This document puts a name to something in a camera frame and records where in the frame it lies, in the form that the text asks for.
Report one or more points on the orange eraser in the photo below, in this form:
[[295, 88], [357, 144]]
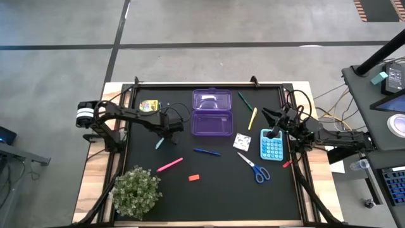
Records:
[[194, 177]]

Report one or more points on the blue-keyed keyboard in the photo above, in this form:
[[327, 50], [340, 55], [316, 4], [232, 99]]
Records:
[[395, 187]]

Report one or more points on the black table mat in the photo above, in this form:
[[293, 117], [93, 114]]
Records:
[[205, 199]]

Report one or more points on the black frame clamp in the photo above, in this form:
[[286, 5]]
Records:
[[254, 81], [136, 80]]

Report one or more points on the light blue marker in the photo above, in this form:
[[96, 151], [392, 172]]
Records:
[[159, 144]]

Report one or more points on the yellow highlighter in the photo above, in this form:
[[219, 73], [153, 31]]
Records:
[[252, 118]]

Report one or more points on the grey desk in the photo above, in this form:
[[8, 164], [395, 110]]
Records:
[[22, 155]]

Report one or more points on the light blue calculator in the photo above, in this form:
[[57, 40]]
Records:
[[272, 150]]

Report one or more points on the white round device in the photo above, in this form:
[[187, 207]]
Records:
[[398, 126]]

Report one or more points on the purple transparent pencil case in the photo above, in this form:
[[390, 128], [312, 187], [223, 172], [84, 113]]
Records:
[[212, 125]]

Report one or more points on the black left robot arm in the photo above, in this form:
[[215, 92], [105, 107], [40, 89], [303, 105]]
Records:
[[133, 114]]

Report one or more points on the white paper sheet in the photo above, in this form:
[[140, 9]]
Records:
[[338, 167]]

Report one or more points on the red clip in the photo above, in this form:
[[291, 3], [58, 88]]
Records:
[[287, 164]]

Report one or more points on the pink highlighter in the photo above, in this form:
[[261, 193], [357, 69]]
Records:
[[170, 164]]

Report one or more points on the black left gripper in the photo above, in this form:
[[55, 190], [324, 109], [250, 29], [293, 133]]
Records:
[[172, 124]]

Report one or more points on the green potted plant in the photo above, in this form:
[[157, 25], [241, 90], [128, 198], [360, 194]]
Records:
[[136, 193]]

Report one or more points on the dark laptop screen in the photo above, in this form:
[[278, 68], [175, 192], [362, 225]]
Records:
[[390, 104]]

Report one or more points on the striped floor mat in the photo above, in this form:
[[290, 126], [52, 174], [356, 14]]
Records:
[[379, 9]]

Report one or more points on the clear plastic bottle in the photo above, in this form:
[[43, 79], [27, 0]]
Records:
[[359, 164]]

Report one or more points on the yellow green crayon box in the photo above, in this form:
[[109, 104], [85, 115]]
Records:
[[149, 105]]

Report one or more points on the green pen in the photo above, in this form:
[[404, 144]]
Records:
[[245, 101]]

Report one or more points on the teal block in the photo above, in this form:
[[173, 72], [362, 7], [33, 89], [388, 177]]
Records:
[[379, 78]]

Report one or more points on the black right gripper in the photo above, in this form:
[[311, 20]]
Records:
[[287, 120]]

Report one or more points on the black power adapter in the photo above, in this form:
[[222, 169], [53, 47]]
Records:
[[395, 77]]

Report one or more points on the blue pen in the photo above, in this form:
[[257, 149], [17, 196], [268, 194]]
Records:
[[205, 151]]

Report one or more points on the black pole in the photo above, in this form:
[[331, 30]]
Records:
[[379, 54]]

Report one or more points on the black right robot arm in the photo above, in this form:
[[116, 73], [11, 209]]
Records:
[[335, 136]]

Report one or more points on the dark grey side table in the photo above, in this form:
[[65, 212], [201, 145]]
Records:
[[364, 117]]

